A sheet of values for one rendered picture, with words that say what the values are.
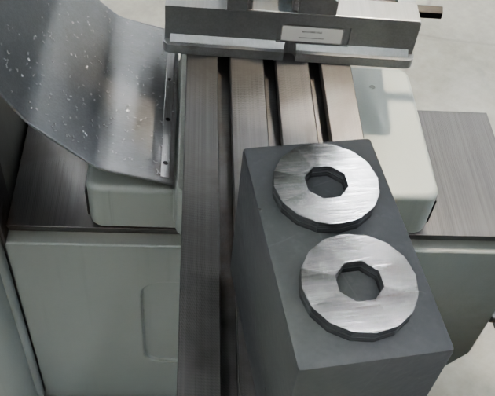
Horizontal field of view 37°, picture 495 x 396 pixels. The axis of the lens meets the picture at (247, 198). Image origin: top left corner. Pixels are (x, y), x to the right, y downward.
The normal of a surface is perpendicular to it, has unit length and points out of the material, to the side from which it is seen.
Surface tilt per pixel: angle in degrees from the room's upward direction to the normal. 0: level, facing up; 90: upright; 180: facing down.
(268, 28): 90
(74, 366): 90
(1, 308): 89
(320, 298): 0
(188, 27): 90
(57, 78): 45
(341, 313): 0
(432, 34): 0
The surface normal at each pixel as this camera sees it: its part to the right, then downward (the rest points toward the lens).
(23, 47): 0.93, -0.25
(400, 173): 0.08, -0.64
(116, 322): 0.04, 0.77
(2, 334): 0.77, 0.51
